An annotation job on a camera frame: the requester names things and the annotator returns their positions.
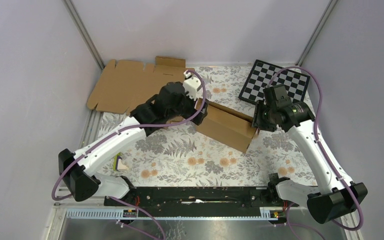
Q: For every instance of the floral patterned table mat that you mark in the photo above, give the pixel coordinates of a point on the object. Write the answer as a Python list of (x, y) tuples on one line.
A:
[(180, 156)]

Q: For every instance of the black base rail bar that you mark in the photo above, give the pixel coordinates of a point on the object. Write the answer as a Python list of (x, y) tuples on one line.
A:
[(189, 203)]

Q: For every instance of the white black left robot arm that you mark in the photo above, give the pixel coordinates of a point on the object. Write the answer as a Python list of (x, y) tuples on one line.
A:
[(78, 170)]

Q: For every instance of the lower flat cardboard sheet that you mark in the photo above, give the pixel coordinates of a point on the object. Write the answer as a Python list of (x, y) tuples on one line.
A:
[(153, 93)]

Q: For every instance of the black white checkerboard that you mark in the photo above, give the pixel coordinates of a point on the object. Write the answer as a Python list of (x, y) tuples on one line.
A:
[(295, 83)]

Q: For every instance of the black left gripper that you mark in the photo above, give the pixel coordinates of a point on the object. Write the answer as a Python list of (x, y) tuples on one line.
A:
[(193, 111)]

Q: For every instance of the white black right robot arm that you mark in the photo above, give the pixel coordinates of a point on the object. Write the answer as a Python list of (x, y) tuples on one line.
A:
[(336, 193)]

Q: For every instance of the cardboard box sheet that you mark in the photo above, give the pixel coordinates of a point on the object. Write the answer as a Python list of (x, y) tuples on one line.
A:
[(227, 126)]

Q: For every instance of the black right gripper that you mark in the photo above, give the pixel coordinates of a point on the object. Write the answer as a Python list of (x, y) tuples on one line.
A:
[(257, 120)]

